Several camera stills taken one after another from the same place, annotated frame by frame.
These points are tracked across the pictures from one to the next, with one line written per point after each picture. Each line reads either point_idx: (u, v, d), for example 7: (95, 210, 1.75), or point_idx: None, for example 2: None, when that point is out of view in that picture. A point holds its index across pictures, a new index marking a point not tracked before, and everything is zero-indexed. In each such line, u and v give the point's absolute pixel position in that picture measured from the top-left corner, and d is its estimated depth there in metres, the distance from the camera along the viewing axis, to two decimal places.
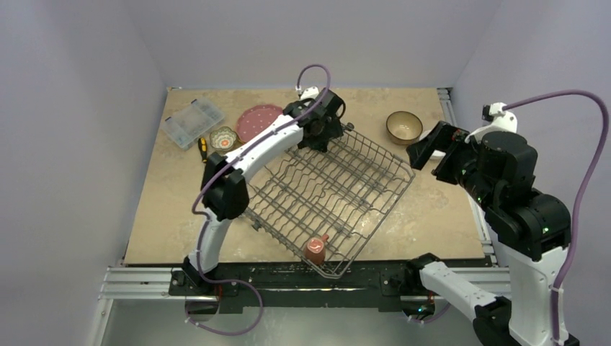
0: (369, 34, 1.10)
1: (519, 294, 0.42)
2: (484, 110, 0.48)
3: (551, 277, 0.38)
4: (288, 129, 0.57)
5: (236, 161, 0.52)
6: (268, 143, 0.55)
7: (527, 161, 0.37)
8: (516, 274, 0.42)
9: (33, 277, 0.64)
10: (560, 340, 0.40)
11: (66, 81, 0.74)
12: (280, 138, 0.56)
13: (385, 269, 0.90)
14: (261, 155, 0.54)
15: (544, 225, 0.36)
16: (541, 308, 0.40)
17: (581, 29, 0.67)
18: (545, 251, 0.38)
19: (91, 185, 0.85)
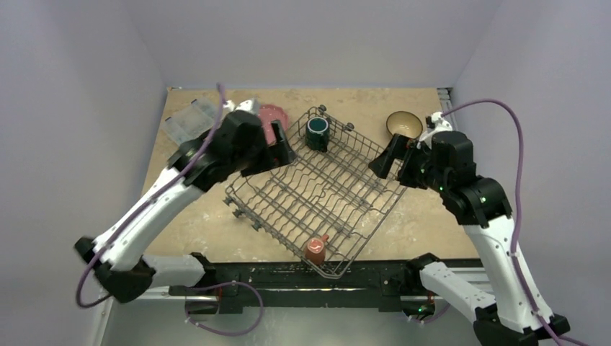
0: (369, 34, 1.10)
1: (491, 274, 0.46)
2: (426, 120, 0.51)
3: (506, 245, 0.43)
4: (169, 192, 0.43)
5: (103, 251, 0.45)
6: (142, 218, 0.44)
7: (465, 149, 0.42)
8: (482, 254, 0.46)
9: (34, 277, 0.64)
10: (539, 311, 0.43)
11: (66, 81, 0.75)
12: (159, 205, 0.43)
13: (385, 269, 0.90)
14: (135, 234, 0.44)
15: (481, 197, 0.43)
16: (511, 279, 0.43)
17: (581, 30, 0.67)
18: (491, 220, 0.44)
19: (92, 185, 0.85)
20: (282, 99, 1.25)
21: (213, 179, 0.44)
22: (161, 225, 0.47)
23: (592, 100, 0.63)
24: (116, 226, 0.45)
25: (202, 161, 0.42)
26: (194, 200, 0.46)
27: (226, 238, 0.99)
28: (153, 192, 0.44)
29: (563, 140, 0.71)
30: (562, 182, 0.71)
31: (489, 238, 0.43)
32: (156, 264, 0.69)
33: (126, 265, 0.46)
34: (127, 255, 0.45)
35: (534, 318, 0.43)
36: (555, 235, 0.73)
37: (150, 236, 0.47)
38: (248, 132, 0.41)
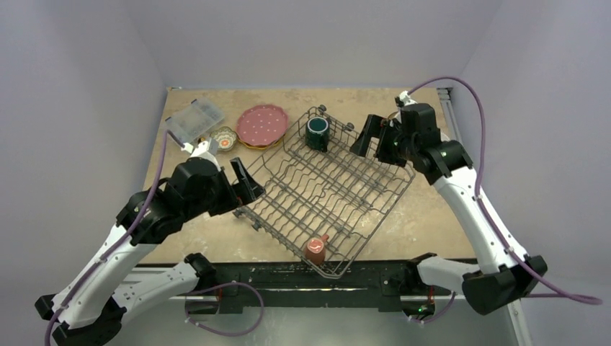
0: (369, 34, 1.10)
1: (463, 224, 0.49)
2: (397, 99, 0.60)
3: (470, 190, 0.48)
4: (117, 251, 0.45)
5: (60, 311, 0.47)
6: (93, 280, 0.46)
7: (427, 114, 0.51)
8: (453, 205, 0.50)
9: (34, 276, 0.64)
10: (509, 247, 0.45)
11: (65, 81, 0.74)
12: (109, 265, 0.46)
13: (385, 269, 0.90)
14: (88, 295, 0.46)
15: (442, 152, 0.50)
16: (478, 218, 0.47)
17: (580, 29, 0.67)
18: (453, 170, 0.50)
19: (91, 185, 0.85)
20: (282, 99, 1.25)
21: (166, 231, 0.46)
22: (117, 281, 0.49)
23: (591, 100, 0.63)
24: (71, 287, 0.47)
25: (152, 214, 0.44)
26: (148, 254, 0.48)
27: (226, 238, 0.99)
28: (103, 253, 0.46)
29: (563, 140, 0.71)
30: (561, 182, 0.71)
31: (455, 185, 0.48)
32: (130, 298, 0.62)
33: (85, 322, 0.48)
34: (83, 314, 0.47)
35: (509, 258, 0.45)
36: (555, 235, 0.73)
37: (107, 294, 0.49)
38: (200, 181, 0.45)
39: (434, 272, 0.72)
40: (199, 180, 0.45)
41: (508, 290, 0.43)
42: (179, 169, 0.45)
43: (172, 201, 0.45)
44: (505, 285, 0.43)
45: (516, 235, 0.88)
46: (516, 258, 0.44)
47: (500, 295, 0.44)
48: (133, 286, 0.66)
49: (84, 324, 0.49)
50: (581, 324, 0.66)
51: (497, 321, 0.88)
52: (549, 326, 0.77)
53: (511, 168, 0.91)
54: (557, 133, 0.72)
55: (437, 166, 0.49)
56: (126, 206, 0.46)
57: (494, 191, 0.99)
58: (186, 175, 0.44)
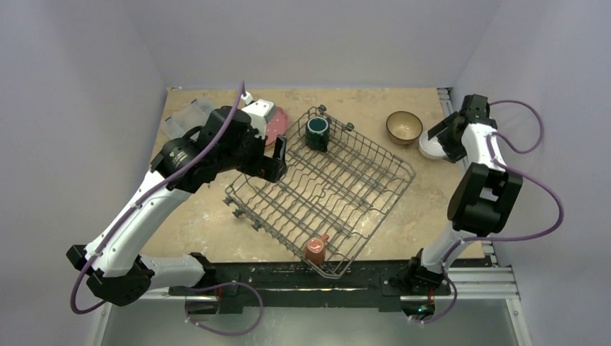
0: (368, 34, 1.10)
1: (470, 152, 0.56)
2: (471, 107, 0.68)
3: (485, 132, 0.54)
4: (153, 196, 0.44)
5: (94, 259, 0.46)
6: (128, 225, 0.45)
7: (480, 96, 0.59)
8: (467, 142, 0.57)
9: (32, 276, 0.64)
10: (496, 158, 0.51)
11: (66, 81, 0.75)
12: (145, 210, 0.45)
13: (385, 269, 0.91)
14: (123, 242, 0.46)
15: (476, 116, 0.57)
16: (479, 143, 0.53)
17: (578, 31, 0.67)
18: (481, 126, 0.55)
19: (91, 185, 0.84)
20: (282, 99, 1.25)
21: (201, 176, 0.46)
22: (149, 231, 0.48)
23: (592, 100, 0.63)
24: (105, 234, 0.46)
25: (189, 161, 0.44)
26: (181, 202, 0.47)
27: (227, 238, 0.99)
28: (137, 198, 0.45)
29: (563, 140, 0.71)
30: (562, 183, 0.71)
31: (473, 126, 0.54)
32: (155, 264, 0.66)
33: (117, 272, 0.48)
34: (117, 262, 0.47)
35: (496, 164, 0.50)
36: (555, 235, 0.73)
37: (140, 243, 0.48)
38: (235, 127, 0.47)
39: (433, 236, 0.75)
40: (235, 127, 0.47)
41: (480, 182, 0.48)
42: (214, 114, 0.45)
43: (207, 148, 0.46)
44: (478, 174, 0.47)
45: (518, 235, 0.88)
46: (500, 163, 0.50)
47: (471, 185, 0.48)
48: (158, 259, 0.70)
49: (116, 276, 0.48)
50: (581, 324, 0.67)
51: (498, 321, 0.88)
52: (550, 326, 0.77)
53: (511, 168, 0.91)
54: (556, 133, 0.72)
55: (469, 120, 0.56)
56: (160, 152, 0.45)
57: None
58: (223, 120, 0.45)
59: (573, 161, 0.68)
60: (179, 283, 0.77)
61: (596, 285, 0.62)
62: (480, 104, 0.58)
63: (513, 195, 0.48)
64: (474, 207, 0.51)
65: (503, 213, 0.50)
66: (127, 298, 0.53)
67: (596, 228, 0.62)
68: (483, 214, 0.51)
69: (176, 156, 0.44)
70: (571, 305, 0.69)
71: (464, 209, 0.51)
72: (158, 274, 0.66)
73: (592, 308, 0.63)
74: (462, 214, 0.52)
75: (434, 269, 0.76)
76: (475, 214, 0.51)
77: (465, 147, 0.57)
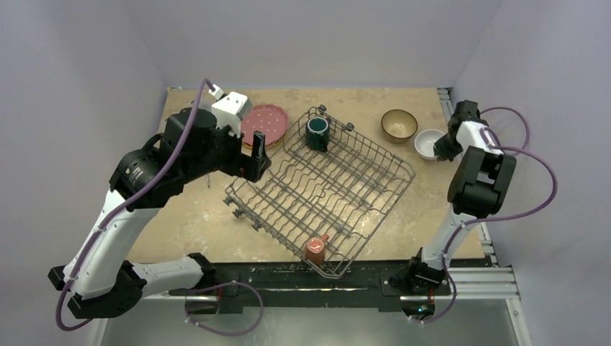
0: (368, 34, 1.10)
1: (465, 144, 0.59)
2: None
3: (478, 129, 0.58)
4: (115, 219, 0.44)
5: (71, 282, 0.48)
6: (97, 249, 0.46)
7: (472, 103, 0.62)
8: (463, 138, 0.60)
9: (34, 276, 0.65)
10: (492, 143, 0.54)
11: (66, 81, 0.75)
12: (109, 234, 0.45)
13: (385, 269, 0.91)
14: (94, 267, 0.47)
15: (468, 116, 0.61)
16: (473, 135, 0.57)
17: (577, 31, 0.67)
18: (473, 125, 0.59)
19: (91, 184, 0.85)
20: (282, 99, 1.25)
21: (163, 194, 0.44)
22: (122, 251, 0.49)
23: (592, 99, 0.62)
24: (78, 258, 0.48)
25: (145, 174, 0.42)
26: (149, 218, 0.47)
27: (226, 238, 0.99)
28: (101, 221, 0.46)
29: (563, 140, 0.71)
30: (563, 182, 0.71)
31: (466, 123, 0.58)
32: (149, 272, 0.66)
33: (98, 291, 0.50)
34: (96, 283, 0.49)
35: (492, 149, 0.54)
36: (555, 234, 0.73)
37: (115, 262, 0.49)
38: (197, 133, 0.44)
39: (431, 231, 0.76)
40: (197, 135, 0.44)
41: (479, 158, 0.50)
42: (173, 121, 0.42)
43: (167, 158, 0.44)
44: (477, 153, 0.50)
45: (518, 235, 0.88)
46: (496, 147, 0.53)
47: (470, 163, 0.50)
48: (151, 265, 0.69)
49: (97, 293, 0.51)
50: (581, 324, 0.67)
51: (498, 321, 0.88)
52: (550, 327, 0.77)
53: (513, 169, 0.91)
54: (557, 133, 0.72)
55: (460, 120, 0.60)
56: (117, 167, 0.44)
57: None
58: (179, 127, 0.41)
59: (573, 161, 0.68)
60: (179, 285, 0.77)
61: (595, 284, 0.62)
62: (472, 108, 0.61)
63: (509, 174, 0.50)
64: (473, 188, 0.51)
65: (500, 192, 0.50)
66: (118, 309, 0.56)
67: (594, 228, 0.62)
68: (481, 195, 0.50)
69: (134, 171, 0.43)
70: (570, 304, 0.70)
71: (464, 189, 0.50)
72: (153, 282, 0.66)
73: (591, 307, 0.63)
74: (462, 195, 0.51)
75: (434, 266, 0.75)
76: (473, 194, 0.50)
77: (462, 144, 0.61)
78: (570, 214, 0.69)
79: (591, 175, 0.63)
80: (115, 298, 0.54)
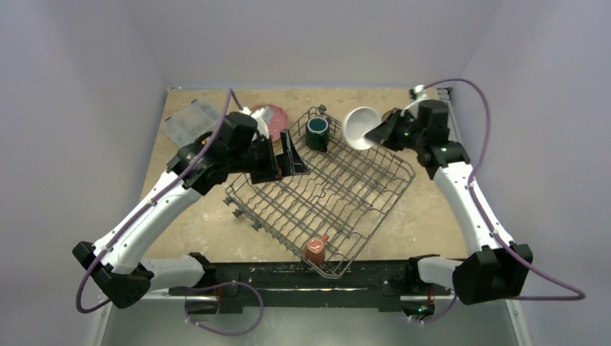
0: (367, 34, 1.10)
1: (454, 203, 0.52)
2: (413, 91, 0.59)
3: (464, 180, 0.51)
4: (169, 194, 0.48)
5: (104, 254, 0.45)
6: (143, 221, 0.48)
7: (439, 114, 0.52)
8: (445, 191, 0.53)
9: (34, 276, 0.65)
10: (494, 230, 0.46)
11: (65, 81, 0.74)
12: (161, 207, 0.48)
13: (385, 269, 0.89)
14: (137, 237, 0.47)
15: (442, 148, 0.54)
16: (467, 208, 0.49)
17: (578, 30, 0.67)
18: (449, 162, 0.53)
19: (92, 185, 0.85)
20: (282, 99, 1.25)
21: (215, 179, 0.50)
22: (157, 231, 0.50)
23: (592, 99, 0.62)
24: (116, 230, 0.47)
25: (202, 163, 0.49)
26: (192, 202, 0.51)
27: (226, 238, 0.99)
28: (153, 196, 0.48)
29: (562, 140, 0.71)
30: (562, 182, 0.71)
31: (448, 174, 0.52)
32: (154, 267, 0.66)
33: (125, 270, 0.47)
34: (128, 259, 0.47)
35: (493, 239, 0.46)
36: (555, 235, 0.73)
37: (147, 243, 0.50)
38: (245, 132, 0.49)
39: (430, 265, 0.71)
40: (245, 136, 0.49)
41: (491, 269, 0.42)
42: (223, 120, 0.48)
43: (217, 152, 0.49)
44: (488, 264, 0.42)
45: (517, 235, 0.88)
46: (499, 239, 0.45)
47: (483, 275, 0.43)
48: (156, 261, 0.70)
49: (122, 272, 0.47)
50: (581, 325, 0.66)
51: (498, 321, 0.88)
52: (549, 327, 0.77)
53: (514, 169, 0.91)
54: (557, 134, 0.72)
55: (438, 160, 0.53)
56: (176, 155, 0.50)
57: (497, 192, 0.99)
58: (232, 126, 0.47)
59: (573, 162, 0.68)
60: (179, 284, 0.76)
61: (594, 284, 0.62)
62: (441, 121, 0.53)
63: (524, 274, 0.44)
64: (488, 291, 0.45)
65: (516, 287, 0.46)
66: (126, 301, 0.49)
67: (594, 228, 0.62)
68: (497, 293, 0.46)
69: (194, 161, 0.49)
70: (569, 305, 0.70)
71: (480, 294, 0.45)
72: (158, 276, 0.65)
73: (591, 307, 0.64)
74: (480, 298, 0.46)
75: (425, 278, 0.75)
76: (488, 296, 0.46)
77: (445, 196, 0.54)
78: (570, 214, 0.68)
79: (590, 176, 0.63)
80: (132, 284, 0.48)
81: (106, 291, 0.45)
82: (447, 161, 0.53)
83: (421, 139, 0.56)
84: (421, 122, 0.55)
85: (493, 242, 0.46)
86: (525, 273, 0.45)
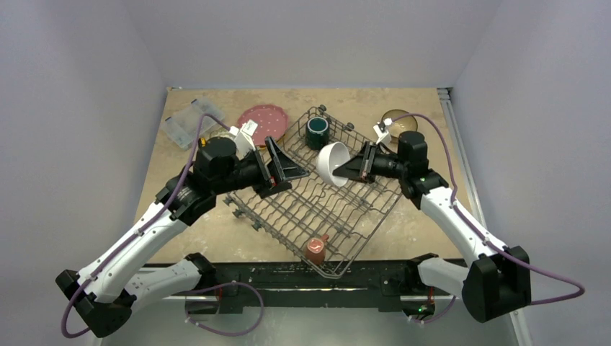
0: (368, 33, 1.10)
1: (444, 225, 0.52)
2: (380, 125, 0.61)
3: (447, 201, 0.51)
4: (156, 224, 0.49)
5: (87, 283, 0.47)
6: (128, 251, 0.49)
7: (420, 149, 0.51)
8: (433, 215, 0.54)
9: (34, 275, 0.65)
10: (485, 238, 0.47)
11: (66, 81, 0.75)
12: (146, 238, 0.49)
13: (385, 269, 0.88)
14: (121, 267, 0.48)
15: (422, 179, 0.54)
16: (456, 223, 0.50)
17: (578, 31, 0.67)
18: (432, 189, 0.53)
19: (92, 185, 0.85)
20: (282, 99, 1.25)
21: (202, 210, 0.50)
22: (143, 260, 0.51)
23: (593, 99, 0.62)
24: (101, 259, 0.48)
25: (187, 196, 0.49)
26: (179, 233, 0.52)
27: (226, 238, 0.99)
28: (140, 225, 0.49)
29: (563, 140, 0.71)
30: (563, 182, 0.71)
31: (432, 199, 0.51)
32: (139, 286, 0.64)
33: (106, 298, 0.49)
34: (111, 287, 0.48)
35: (487, 246, 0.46)
36: (555, 234, 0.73)
37: (132, 272, 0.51)
38: (222, 161, 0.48)
39: (433, 272, 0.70)
40: (224, 164, 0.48)
41: (493, 277, 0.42)
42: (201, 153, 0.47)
43: (202, 182, 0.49)
44: (488, 272, 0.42)
45: (518, 234, 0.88)
46: (493, 246, 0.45)
47: (488, 285, 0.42)
48: (140, 277, 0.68)
49: (104, 300, 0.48)
50: (581, 324, 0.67)
51: (498, 321, 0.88)
52: (550, 327, 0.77)
53: (514, 169, 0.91)
54: (558, 134, 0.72)
55: (421, 190, 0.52)
56: (166, 186, 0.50)
57: (497, 192, 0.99)
58: (207, 158, 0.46)
59: (573, 162, 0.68)
60: (174, 292, 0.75)
61: (594, 284, 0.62)
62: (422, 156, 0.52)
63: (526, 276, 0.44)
64: (499, 301, 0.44)
65: (524, 292, 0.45)
66: (106, 329, 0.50)
67: (593, 228, 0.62)
68: (507, 302, 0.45)
69: (180, 192, 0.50)
70: (570, 304, 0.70)
71: (492, 308, 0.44)
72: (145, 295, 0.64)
73: (591, 307, 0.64)
74: (493, 313, 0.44)
75: (426, 280, 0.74)
76: (501, 308, 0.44)
77: (436, 221, 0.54)
78: (571, 214, 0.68)
79: (590, 176, 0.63)
80: (112, 313, 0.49)
81: (87, 320, 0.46)
82: (429, 189, 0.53)
83: (403, 171, 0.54)
84: (403, 154, 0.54)
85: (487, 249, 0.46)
86: (528, 275, 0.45)
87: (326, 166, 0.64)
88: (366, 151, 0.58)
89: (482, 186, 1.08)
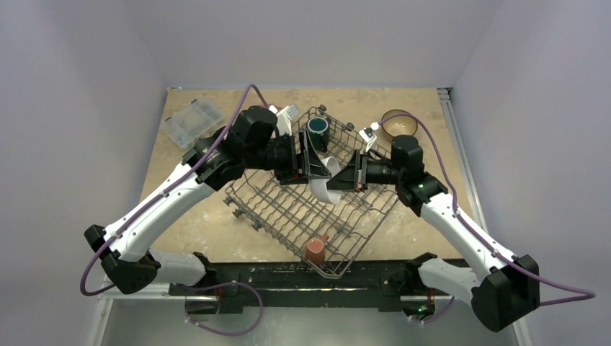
0: (367, 34, 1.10)
1: (449, 236, 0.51)
2: (367, 130, 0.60)
3: (449, 209, 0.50)
4: (182, 187, 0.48)
5: (112, 241, 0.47)
6: (153, 211, 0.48)
7: (416, 155, 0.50)
8: (438, 225, 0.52)
9: (34, 275, 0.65)
10: (494, 250, 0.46)
11: (65, 81, 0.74)
12: (172, 200, 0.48)
13: (385, 269, 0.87)
14: (145, 227, 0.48)
15: (419, 184, 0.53)
16: (462, 235, 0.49)
17: (577, 33, 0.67)
18: (432, 197, 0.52)
19: (92, 185, 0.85)
20: (282, 99, 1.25)
21: (228, 175, 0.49)
22: (167, 222, 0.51)
23: (592, 101, 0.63)
24: (127, 218, 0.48)
25: (215, 158, 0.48)
26: (204, 197, 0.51)
27: (226, 238, 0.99)
28: (166, 187, 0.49)
29: (563, 140, 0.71)
30: (562, 182, 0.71)
31: (434, 207, 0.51)
32: (161, 258, 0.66)
33: (131, 258, 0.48)
34: (135, 247, 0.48)
35: (495, 257, 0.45)
36: (555, 235, 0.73)
37: (156, 233, 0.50)
38: (261, 128, 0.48)
39: (435, 277, 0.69)
40: (261, 132, 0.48)
41: (506, 290, 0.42)
42: (243, 116, 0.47)
43: (235, 148, 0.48)
44: (500, 285, 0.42)
45: (519, 234, 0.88)
46: (502, 257, 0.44)
47: (501, 298, 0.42)
48: (163, 252, 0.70)
49: (129, 259, 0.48)
50: (581, 325, 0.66)
51: None
52: (550, 327, 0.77)
53: (514, 169, 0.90)
54: (558, 135, 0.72)
55: (420, 198, 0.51)
56: (194, 148, 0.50)
57: (498, 192, 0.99)
58: (249, 122, 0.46)
59: (573, 163, 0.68)
60: (180, 281, 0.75)
61: (592, 285, 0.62)
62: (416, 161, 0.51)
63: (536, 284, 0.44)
64: (511, 312, 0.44)
65: (535, 298, 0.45)
66: (132, 287, 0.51)
67: (592, 228, 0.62)
68: (519, 311, 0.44)
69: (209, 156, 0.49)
70: (572, 305, 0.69)
71: (505, 318, 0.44)
72: (163, 269, 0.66)
73: (591, 308, 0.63)
74: (506, 322, 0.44)
75: (425, 280, 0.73)
76: (514, 317, 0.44)
77: (437, 228, 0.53)
78: (570, 214, 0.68)
79: (589, 176, 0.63)
80: (137, 272, 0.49)
81: (112, 276, 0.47)
82: (429, 196, 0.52)
83: (400, 178, 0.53)
84: (398, 162, 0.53)
85: (497, 261, 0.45)
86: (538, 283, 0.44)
87: (322, 184, 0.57)
88: (357, 161, 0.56)
89: (482, 185, 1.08)
